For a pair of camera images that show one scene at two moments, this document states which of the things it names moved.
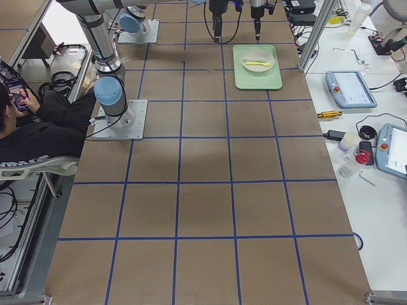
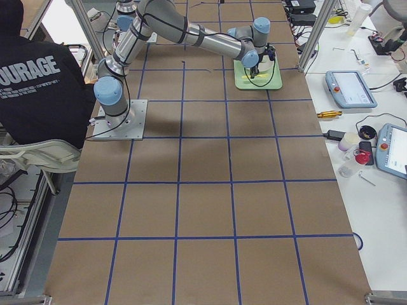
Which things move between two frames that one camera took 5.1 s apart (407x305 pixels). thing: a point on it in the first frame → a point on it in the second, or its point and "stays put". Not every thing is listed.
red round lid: x=362 y=157 stays put
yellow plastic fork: x=255 y=63 → x=257 y=75
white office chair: x=20 y=170 → x=51 y=156
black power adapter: x=334 y=135 stays put
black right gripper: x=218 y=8 → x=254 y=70
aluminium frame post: x=325 y=14 stays put
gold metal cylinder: x=329 y=114 stays put
